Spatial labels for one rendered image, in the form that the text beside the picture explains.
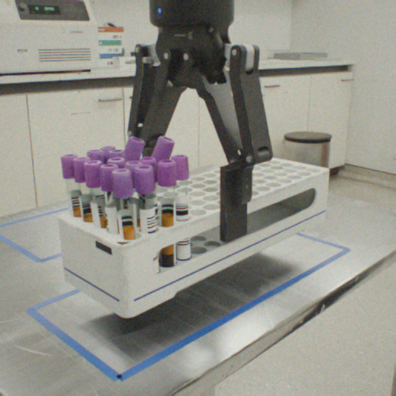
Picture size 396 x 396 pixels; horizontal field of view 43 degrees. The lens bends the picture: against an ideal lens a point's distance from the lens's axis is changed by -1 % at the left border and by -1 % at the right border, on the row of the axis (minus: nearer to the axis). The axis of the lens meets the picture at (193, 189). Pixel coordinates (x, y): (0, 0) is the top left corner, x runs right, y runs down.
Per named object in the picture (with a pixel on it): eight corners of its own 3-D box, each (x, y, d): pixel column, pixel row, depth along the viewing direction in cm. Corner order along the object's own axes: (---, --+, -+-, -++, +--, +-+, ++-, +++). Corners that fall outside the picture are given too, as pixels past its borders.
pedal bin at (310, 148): (312, 213, 316) (317, 141, 303) (267, 199, 345) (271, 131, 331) (341, 203, 335) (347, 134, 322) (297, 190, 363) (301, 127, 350)
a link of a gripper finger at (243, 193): (243, 144, 44) (270, 148, 42) (242, 199, 46) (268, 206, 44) (231, 147, 43) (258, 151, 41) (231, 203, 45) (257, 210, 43)
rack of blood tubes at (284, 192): (126, 319, 40) (121, 247, 38) (60, 278, 46) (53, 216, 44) (329, 220, 59) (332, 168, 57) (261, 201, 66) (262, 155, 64)
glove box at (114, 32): (88, 40, 285) (87, 21, 282) (78, 40, 294) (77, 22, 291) (125, 39, 299) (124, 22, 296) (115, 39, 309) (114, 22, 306)
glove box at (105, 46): (86, 53, 286) (85, 40, 284) (76, 53, 295) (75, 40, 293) (121, 52, 300) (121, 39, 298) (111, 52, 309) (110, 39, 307)
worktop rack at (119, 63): (120, 69, 269) (119, 57, 267) (112, 68, 277) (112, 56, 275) (168, 67, 284) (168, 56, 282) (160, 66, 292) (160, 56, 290)
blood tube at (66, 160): (97, 271, 46) (81, 155, 43) (81, 277, 45) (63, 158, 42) (90, 266, 48) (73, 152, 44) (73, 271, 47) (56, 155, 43)
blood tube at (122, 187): (148, 301, 41) (134, 171, 38) (130, 307, 40) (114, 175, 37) (140, 293, 42) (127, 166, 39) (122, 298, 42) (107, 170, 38)
